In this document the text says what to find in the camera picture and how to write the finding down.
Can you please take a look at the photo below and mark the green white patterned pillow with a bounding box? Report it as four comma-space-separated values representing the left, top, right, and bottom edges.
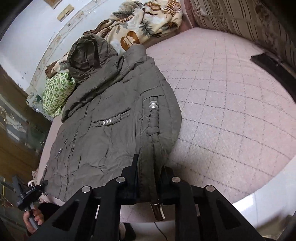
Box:
42, 73, 76, 118

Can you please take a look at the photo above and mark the light switch plate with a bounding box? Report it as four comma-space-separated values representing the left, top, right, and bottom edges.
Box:
57, 4, 74, 22

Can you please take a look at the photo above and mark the leaf pattern cream blanket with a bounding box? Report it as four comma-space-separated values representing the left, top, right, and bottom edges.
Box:
45, 0, 183, 78

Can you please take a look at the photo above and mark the person's left hand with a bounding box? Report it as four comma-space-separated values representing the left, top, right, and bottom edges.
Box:
23, 208, 44, 234

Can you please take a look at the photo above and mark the wooden stained glass door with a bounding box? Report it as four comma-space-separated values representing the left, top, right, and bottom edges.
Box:
1, 69, 51, 240

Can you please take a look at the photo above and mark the pink quilted mattress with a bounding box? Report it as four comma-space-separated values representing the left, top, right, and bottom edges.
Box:
38, 28, 295, 222

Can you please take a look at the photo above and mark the black cable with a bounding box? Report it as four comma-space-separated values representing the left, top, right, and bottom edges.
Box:
153, 222, 170, 241

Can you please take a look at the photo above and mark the grey quilted hooded coat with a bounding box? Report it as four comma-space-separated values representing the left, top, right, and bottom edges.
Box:
44, 34, 182, 203

